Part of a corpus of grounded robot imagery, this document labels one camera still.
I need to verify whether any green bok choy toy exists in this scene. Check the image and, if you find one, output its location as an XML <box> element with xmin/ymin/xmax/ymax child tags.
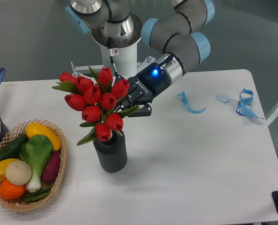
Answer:
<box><xmin>19</xmin><ymin>135</ymin><xmax>53</xmax><ymax>193</ymax></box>

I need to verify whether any purple sweet potato toy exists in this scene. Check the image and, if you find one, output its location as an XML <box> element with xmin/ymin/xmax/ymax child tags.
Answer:
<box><xmin>42</xmin><ymin>151</ymin><xmax>60</xmax><ymax>183</ymax></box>

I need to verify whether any crumpled blue tape strip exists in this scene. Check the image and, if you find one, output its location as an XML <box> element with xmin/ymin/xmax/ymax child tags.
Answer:
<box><xmin>236</xmin><ymin>89</ymin><xmax>264</xmax><ymax>119</ymax></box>

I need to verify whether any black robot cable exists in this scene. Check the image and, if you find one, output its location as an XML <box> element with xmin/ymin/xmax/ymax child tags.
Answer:
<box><xmin>107</xmin><ymin>37</ymin><xmax>119</xmax><ymax>77</ymax></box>

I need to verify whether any white metal base frame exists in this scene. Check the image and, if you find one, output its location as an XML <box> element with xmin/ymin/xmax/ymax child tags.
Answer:
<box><xmin>71</xmin><ymin>56</ymin><xmax>156</xmax><ymax>78</ymax></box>

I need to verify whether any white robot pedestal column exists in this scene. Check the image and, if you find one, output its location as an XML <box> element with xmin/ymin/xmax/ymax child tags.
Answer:
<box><xmin>100</xmin><ymin>43</ymin><xmax>137</xmax><ymax>77</ymax></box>

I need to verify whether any dark green cucumber toy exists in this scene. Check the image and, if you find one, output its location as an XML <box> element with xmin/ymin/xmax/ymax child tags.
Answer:
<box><xmin>0</xmin><ymin>134</ymin><xmax>29</xmax><ymax>161</ymax></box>

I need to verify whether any dark grey ribbed vase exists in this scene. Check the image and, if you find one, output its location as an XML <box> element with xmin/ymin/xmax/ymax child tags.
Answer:
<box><xmin>93</xmin><ymin>131</ymin><xmax>127</xmax><ymax>173</ymax></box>

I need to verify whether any green pea pods toy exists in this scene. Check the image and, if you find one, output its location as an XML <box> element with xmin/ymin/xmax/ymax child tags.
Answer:
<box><xmin>22</xmin><ymin>186</ymin><xmax>52</xmax><ymax>203</ymax></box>

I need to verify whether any orange fruit toy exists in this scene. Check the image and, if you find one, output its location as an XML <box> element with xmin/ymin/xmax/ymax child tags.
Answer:
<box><xmin>0</xmin><ymin>180</ymin><xmax>25</xmax><ymax>200</ymax></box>

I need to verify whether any red tulip bouquet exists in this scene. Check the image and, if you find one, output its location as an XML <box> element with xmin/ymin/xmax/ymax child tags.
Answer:
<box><xmin>53</xmin><ymin>67</ymin><xmax>139</xmax><ymax>145</ymax></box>

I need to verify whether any yellow bell pepper toy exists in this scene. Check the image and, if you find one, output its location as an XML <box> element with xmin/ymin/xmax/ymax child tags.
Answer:
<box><xmin>0</xmin><ymin>158</ymin><xmax>19</xmax><ymax>182</ymax></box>

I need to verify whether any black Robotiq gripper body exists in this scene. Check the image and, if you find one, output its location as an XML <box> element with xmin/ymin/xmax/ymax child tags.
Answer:
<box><xmin>117</xmin><ymin>62</ymin><xmax>171</xmax><ymax>110</ymax></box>

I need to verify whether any woven wicker basket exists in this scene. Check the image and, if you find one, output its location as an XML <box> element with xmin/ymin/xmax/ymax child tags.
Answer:
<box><xmin>0</xmin><ymin>119</ymin><xmax>67</xmax><ymax>212</ymax></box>

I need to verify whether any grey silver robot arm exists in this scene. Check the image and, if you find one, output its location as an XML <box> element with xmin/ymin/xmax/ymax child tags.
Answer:
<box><xmin>65</xmin><ymin>0</ymin><xmax>215</xmax><ymax>117</ymax></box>

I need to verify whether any small light blue cap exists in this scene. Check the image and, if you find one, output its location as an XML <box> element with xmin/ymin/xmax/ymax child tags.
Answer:
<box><xmin>216</xmin><ymin>94</ymin><xmax>229</xmax><ymax>103</ymax></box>

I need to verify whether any cream garlic bun toy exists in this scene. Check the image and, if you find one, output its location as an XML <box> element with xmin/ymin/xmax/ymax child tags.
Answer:
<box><xmin>5</xmin><ymin>160</ymin><xmax>32</xmax><ymax>186</ymax></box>

